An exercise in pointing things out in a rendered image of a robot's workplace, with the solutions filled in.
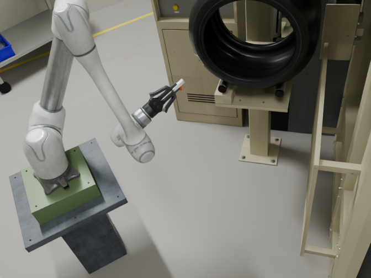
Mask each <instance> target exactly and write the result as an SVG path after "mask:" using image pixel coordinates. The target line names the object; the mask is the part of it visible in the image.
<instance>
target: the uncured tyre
mask: <svg viewBox="0 0 371 278"><path fill-rule="evenodd" d="M235 1H241V0H195V1H194V3H193V6H192V8H191V11H190V16H189V38H190V43H191V45H192V48H193V51H194V53H195V54H196V55H198V56H199V58H200V59H201V61H202V63H203V64H204V67H205V68H206V69H207V70H208V71H209V72H211V73H212V74H213V75H215V76H216V77H218V78H220V79H221V80H223V81H225V82H227V83H230V84H233V85H236V86H239V87H244V88H269V87H274V86H276V85H280V84H282V83H285V82H287V81H288V80H290V79H292V78H294V77H295V76H296V75H297V74H299V73H300V72H301V71H302V70H303V69H304V68H305V67H306V65H307V64H308V63H309V61H310V60H311V58H312V57H313V55H314V53H315V51H316V48H317V45H318V42H319V36H320V26H321V16H322V6H321V0H252V1H259V2H263V3H266V4H268V5H270V6H272V7H274V8H275V9H277V10H279V11H280V12H281V13H282V14H283V15H284V16H285V17H286V18H287V19H288V21H289V22H290V24H291V26H292V28H293V31H292V32H291V33H290V34H289V35H288V36H286V37H285V38H283V39H281V40H279V41H277V42H274V43H271V44H263V45H260V44H252V43H249V42H245V41H243V40H241V39H239V38H237V37H236V36H235V35H234V34H232V33H231V32H230V31H229V30H228V28H227V27H226V26H225V24H224V22H223V20H222V18H221V15H220V9H219V8H221V7H222V6H224V5H226V4H228V3H231V2H235Z"/></svg>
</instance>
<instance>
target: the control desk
mask: <svg viewBox="0 0 371 278"><path fill-rule="evenodd" d="M194 1H195V0H151V4H152V9H153V14H154V17H155V21H156V26H157V31H158V36H159V40H160V44H161V49H162V54H163V59H164V62H165V67H166V72H167V77H168V81H169V86H171V85H172V84H173V83H177V82H179V81H180V80H181V79H183V80H184V81H185V83H184V84H182V85H181V87H182V90H179V91H178V92H177V93H176V96H177V97H176V99H175V100H174V102H173V105H174V109H175V112H176V118H177V120H182V121H192V122H203V123H210V124H220V125H231V126H241V127H242V126H243V122H244V120H245V116H246V113H247V109H241V108H229V107H222V106H215V97H214V94H215V91H216V89H217V86H218V84H219V80H220V78H218V77H216V76H215V75H213V74H212V73H211V72H209V71H208V70H207V69H206V68H205V67H204V66H203V65H202V64H201V63H200V62H199V60H198V59H197V57H196V55H195V53H194V51H193V48H192V45H191V43H190V38H189V16H190V11H191V8H192V6H193V3H194ZM219 9H220V15H221V18H222V20H223V22H224V24H225V26H226V27H227V28H228V30H229V31H230V32H231V33H232V34H234V35H235V36H236V37H237V38H239V39H241V40H243V41H246V10H245V0H241V1H235V2H231V3H228V4H226V5H224V6H222V7H221V8H219Z"/></svg>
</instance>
